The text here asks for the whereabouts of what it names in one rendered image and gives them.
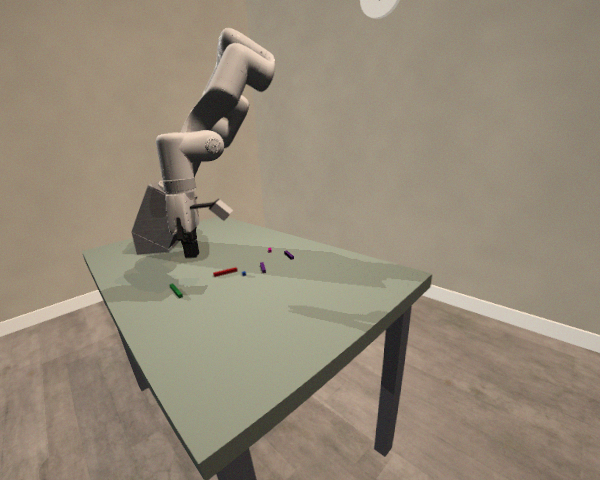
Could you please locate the green rod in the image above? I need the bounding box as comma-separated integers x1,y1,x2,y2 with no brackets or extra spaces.
169,283,183,298

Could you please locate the red rod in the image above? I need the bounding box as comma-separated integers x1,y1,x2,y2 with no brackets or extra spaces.
213,267,237,277

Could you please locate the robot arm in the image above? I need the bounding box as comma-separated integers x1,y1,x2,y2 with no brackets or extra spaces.
156,28,275,193

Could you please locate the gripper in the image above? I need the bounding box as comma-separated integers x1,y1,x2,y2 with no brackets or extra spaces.
165,188,200,258

